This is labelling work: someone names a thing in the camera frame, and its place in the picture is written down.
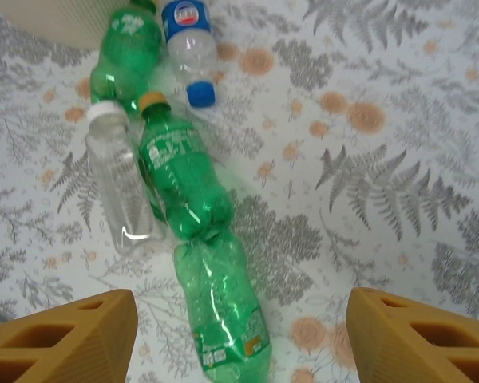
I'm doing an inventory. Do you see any orange-black right gripper left finger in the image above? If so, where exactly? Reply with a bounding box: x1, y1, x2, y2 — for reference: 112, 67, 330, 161
0, 290, 140, 383

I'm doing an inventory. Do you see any orange-black right gripper right finger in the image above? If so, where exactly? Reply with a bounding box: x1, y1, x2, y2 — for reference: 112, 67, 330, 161
345, 286, 479, 383

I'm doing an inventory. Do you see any clear bottle white cap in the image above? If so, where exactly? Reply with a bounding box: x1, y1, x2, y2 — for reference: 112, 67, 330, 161
83, 99, 165, 255

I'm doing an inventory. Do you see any beige ribbed waste bin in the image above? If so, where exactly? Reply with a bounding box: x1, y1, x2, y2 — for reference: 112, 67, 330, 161
0, 0, 119, 49

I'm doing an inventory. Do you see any green plastic soda bottle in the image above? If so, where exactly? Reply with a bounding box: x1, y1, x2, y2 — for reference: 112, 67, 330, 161
89, 0, 164, 120

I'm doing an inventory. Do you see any clear bottle round logo label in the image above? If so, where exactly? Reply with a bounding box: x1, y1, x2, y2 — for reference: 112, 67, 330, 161
160, 0, 220, 109

